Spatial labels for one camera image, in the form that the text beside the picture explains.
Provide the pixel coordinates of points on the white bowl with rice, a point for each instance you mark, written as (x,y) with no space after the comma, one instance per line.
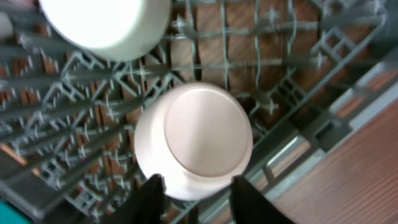
(117,30)

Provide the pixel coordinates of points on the grey dishwasher rack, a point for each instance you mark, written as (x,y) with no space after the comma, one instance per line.
(305,72)

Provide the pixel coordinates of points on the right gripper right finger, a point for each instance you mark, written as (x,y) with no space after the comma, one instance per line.
(248,205)

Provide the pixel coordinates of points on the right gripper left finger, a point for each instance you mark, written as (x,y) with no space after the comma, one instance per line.
(146,206)

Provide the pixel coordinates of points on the teal serving tray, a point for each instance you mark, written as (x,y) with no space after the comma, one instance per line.
(9,215)

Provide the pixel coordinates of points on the pink bowl with peanuts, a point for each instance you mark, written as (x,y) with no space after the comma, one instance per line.
(197,137)

